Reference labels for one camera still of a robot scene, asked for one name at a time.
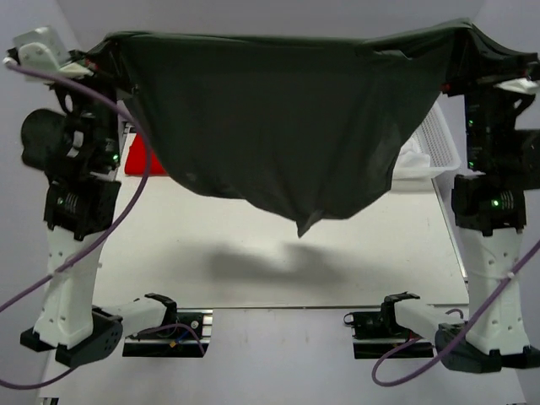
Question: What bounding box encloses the dark grey t shirt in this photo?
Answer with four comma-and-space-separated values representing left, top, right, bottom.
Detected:
88, 20, 539, 234

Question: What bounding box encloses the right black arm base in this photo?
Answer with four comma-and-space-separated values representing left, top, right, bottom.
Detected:
343, 310, 434, 359

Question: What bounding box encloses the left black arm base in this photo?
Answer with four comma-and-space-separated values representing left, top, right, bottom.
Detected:
121, 310, 213, 359

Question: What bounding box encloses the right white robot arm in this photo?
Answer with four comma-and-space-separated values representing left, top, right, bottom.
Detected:
379, 78, 539, 374

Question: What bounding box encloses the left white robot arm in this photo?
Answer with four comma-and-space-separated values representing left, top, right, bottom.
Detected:
20, 84, 179, 369

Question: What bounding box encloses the white plastic basket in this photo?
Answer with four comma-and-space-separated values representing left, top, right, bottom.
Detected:
393, 102, 461, 181

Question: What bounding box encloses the folded red t shirt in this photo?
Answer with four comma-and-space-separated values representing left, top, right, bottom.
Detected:
124, 133, 167, 176

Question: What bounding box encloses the crumpled white t shirt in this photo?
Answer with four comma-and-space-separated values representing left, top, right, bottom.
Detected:
396, 138, 431, 170

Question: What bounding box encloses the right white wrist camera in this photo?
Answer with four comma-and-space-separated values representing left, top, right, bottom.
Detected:
495, 62, 539, 95

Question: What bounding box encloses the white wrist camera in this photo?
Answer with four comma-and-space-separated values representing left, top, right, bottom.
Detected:
3, 26, 94, 78
495, 62, 539, 95

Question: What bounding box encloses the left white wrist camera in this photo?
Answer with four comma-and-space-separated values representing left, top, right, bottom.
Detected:
3, 26, 94, 78

